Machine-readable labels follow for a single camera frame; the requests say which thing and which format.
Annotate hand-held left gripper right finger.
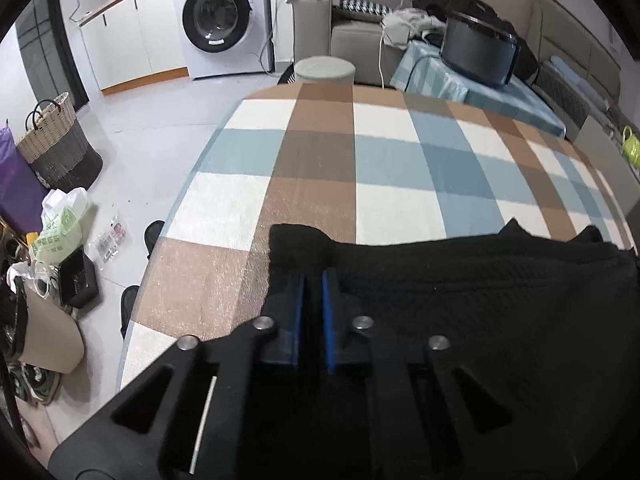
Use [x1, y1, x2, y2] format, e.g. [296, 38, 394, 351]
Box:
[322, 269, 581, 480]

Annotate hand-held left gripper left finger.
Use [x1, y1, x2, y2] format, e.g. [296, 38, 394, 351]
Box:
[47, 275, 307, 480]

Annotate black knit shirt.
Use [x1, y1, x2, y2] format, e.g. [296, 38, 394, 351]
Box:
[269, 217, 640, 480]

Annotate black chair caster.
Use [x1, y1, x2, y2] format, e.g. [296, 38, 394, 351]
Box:
[144, 219, 167, 261]
[121, 284, 142, 339]

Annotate plaid tablecloth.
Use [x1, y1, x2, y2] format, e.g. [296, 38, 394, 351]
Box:
[117, 81, 637, 397]

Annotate clear printed packet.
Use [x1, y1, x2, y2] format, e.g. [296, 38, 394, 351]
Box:
[89, 214, 129, 264]

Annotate black box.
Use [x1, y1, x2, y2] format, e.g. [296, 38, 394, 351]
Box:
[58, 248, 102, 309]

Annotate beige bag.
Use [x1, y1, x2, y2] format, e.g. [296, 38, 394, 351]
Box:
[9, 280, 87, 375]

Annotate round grey stool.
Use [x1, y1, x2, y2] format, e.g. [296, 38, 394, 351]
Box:
[294, 57, 357, 87]

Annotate green white plastic bag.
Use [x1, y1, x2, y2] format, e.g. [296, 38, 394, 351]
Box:
[29, 187, 94, 267]

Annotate grey sofa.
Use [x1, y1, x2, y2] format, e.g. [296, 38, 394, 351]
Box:
[292, 0, 417, 87]

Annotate blue checked table cover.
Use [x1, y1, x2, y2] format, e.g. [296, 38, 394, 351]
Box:
[389, 39, 569, 142]

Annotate woven laundry basket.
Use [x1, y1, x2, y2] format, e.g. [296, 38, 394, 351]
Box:
[15, 92, 105, 194]

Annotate grey garment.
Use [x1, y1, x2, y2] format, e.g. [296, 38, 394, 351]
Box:
[382, 8, 447, 49]

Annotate black storage basket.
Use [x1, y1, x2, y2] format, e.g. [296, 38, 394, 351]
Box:
[439, 9, 522, 89]

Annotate purple bag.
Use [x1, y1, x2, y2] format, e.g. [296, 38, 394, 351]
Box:
[0, 124, 49, 234]

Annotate houndstooth pillow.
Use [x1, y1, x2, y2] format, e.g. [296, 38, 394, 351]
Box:
[337, 0, 397, 18]

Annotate grey side cabinet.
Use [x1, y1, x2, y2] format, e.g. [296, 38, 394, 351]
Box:
[574, 114, 640, 212]

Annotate white washing machine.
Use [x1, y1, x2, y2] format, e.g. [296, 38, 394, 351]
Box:
[172, 0, 277, 80]

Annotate white kitchen base cabinets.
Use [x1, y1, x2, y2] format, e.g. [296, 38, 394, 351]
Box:
[79, 0, 192, 97]

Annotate black jacket pile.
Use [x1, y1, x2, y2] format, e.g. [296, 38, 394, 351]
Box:
[412, 0, 539, 82]

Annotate padded bed headboard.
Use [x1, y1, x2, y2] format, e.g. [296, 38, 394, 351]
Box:
[520, 0, 624, 112]

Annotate black framed door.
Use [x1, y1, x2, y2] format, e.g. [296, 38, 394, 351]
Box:
[14, 0, 89, 112]

